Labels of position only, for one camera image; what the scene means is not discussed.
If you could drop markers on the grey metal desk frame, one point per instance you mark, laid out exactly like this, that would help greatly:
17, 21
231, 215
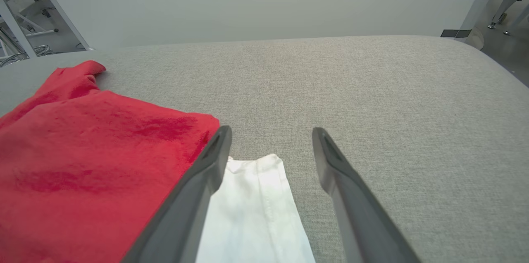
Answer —
16, 27

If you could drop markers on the grey metal partition post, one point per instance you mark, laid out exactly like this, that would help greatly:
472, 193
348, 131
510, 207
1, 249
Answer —
58, 6

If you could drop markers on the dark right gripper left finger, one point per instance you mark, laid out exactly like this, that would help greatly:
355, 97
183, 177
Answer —
186, 213

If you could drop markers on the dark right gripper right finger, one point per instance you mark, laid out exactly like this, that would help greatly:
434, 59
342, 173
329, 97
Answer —
359, 213

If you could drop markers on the red and white basketball jersey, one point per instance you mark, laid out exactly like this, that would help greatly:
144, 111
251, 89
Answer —
91, 172

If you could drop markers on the black tape strip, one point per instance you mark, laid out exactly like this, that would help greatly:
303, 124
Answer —
454, 33

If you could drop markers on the grey partition post with foot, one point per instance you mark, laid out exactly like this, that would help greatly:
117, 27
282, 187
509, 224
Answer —
481, 10

